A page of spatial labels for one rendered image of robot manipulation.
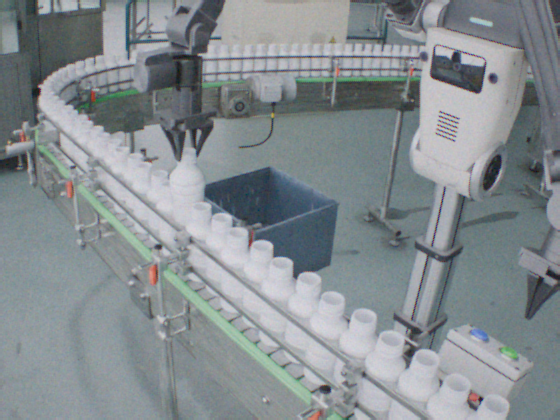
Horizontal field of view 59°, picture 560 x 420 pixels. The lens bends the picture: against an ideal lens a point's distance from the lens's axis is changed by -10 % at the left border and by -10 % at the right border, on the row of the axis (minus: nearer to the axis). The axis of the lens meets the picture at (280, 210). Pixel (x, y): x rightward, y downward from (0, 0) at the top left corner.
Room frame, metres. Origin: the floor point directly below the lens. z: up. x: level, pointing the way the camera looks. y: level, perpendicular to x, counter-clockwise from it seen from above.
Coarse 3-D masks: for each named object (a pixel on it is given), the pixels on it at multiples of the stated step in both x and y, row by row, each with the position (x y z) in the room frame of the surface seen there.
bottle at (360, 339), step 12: (360, 312) 0.64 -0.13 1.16; (372, 312) 0.64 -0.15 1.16; (360, 324) 0.61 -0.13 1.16; (372, 324) 0.62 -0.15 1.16; (348, 336) 0.62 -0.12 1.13; (360, 336) 0.61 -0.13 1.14; (372, 336) 0.62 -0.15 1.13; (348, 348) 0.61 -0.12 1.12; (360, 348) 0.60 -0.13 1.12; (372, 348) 0.61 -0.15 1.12; (336, 360) 0.63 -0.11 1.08; (360, 360) 0.60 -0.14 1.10; (336, 372) 0.62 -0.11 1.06
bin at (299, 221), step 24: (264, 168) 1.63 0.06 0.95; (216, 192) 1.50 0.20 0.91; (240, 192) 1.56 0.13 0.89; (264, 192) 1.63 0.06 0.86; (288, 192) 1.57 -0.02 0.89; (312, 192) 1.50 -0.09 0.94; (240, 216) 1.56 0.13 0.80; (264, 216) 1.63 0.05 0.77; (288, 216) 1.57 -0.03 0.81; (312, 216) 1.35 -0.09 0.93; (336, 216) 1.42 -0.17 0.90; (264, 240) 1.24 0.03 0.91; (288, 240) 1.29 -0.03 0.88; (312, 240) 1.36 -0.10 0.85; (312, 264) 1.37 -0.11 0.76
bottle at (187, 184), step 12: (192, 156) 0.96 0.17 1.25; (180, 168) 0.96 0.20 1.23; (192, 168) 0.96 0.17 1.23; (180, 180) 0.95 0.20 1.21; (192, 180) 0.95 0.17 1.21; (204, 180) 0.98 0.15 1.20; (180, 192) 0.94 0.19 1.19; (192, 192) 0.95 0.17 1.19; (180, 204) 0.95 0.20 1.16; (192, 204) 0.95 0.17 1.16; (180, 216) 0.95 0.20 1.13
